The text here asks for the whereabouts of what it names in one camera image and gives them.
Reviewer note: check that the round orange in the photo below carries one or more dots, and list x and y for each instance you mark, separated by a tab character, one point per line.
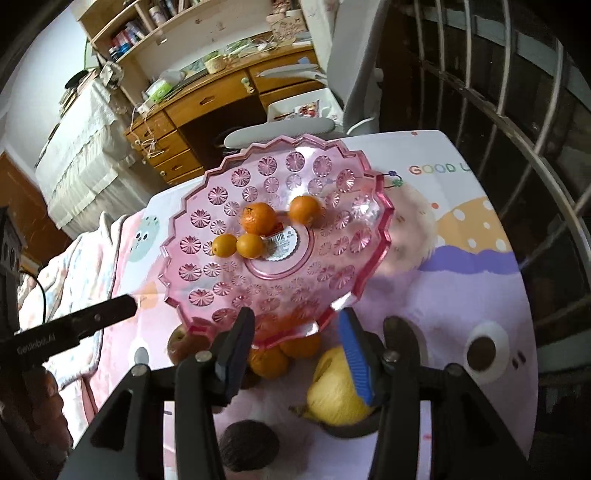
304	210

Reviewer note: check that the wooden bookshelf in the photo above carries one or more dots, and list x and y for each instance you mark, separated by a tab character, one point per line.
184	23

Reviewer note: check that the pink floral quilt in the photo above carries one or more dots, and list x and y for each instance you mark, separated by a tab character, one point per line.
69	263

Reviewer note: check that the small orange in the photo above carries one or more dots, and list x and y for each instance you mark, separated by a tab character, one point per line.
250	245
225	244

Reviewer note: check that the printed label sticker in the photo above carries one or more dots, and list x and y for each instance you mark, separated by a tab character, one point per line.
280	242

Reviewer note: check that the yellow pear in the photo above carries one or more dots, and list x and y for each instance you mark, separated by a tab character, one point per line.
334	392

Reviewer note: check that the dark brown round fruit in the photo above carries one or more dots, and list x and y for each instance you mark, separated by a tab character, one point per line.
249	445

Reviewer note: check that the large orange with stem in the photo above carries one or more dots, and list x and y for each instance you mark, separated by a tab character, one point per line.
257	218

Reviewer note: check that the cartoon printed blanket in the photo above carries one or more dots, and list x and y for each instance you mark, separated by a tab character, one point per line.
461	295

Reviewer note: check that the pink plastic fruit plate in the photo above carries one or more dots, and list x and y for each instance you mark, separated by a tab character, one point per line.
203	258

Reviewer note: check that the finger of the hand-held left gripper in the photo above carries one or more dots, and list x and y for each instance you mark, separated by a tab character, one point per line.
101	314

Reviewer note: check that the green tissue pack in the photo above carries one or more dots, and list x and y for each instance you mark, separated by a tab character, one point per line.
158	88

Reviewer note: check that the small woven basket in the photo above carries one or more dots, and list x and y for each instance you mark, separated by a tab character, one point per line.
215	64

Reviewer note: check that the wooden desk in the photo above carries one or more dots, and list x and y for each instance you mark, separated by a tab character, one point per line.
203	99

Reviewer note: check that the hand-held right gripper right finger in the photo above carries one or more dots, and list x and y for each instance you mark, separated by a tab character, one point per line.
356	364

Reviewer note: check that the metal railing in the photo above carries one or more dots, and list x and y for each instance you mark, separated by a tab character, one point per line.
508	115

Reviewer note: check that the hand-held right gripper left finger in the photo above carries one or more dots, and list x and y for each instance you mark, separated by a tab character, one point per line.
238	357

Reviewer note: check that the red apple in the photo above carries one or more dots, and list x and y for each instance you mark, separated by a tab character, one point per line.
184	345

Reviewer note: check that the grey office chair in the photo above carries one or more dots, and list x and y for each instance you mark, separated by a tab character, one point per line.
351	55

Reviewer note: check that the white lace cloth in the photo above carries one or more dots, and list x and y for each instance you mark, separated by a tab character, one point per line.
87	147

